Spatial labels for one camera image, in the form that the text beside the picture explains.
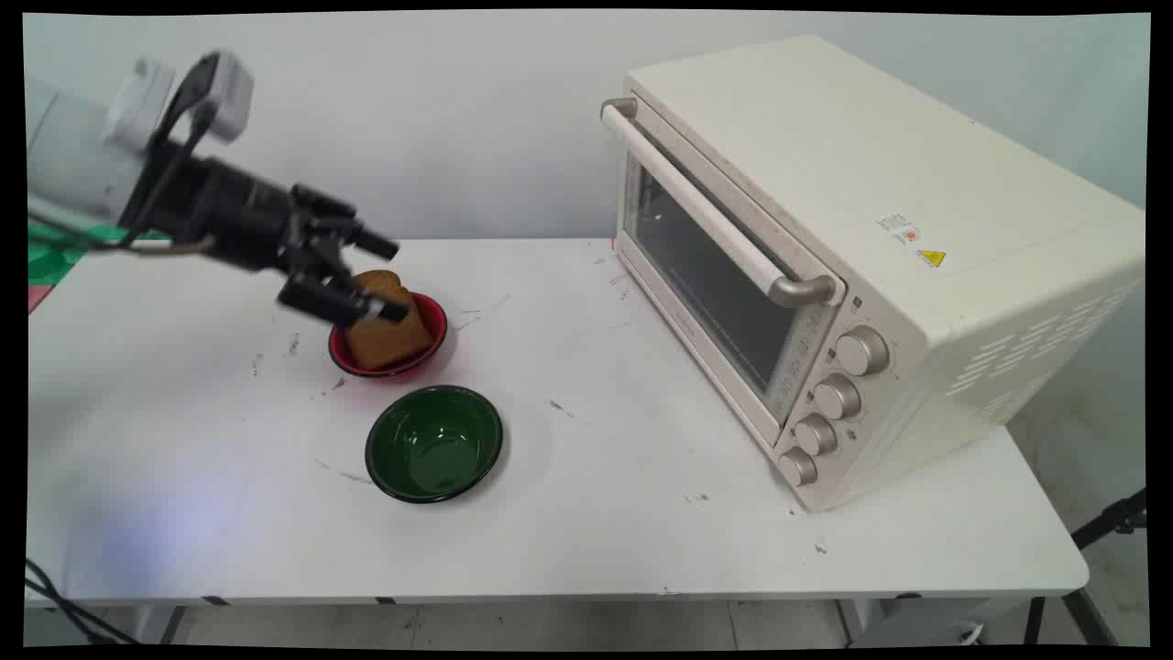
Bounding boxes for brown bread slice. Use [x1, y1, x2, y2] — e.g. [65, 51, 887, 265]
[345, 269, 435, 371]

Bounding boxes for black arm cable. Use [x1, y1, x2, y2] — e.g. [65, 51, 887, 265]
[27, 209, 217, 258]

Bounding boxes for glass oven door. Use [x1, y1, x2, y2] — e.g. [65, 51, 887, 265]
[614, 96, 846, 452]

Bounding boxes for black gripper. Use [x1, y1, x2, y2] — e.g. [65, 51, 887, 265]
[126, 151, 411, 328]

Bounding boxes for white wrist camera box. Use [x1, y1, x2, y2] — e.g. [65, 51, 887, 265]
[104, 49, 256, 149]

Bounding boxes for cream oven door handle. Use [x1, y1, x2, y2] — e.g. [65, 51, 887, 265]
[600, 97, 846, 309]

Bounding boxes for red bowl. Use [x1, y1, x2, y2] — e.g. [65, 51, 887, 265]
[328, 291, 449, 380]

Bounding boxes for cream toaster oven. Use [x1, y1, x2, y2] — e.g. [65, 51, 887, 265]
[600, 35, 1146, 514]

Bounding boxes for green foam mat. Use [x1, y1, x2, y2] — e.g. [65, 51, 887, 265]
[27, 220, 171, 287]

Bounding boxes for black tripod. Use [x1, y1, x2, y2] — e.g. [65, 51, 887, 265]
[1022, 489, 1148, 647]

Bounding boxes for silver oven knob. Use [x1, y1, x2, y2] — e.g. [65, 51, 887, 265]
[793, 412, 839, 457]
[835, 326, 891, 377]
[777, 447, 819, 489]
[812, 373, 863, 421]

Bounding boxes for dark green bowl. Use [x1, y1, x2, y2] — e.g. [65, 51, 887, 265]
[365, 385, 504, 504]

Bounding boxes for black floor cables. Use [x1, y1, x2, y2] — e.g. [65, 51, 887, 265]
[26, 556, 140, 646]

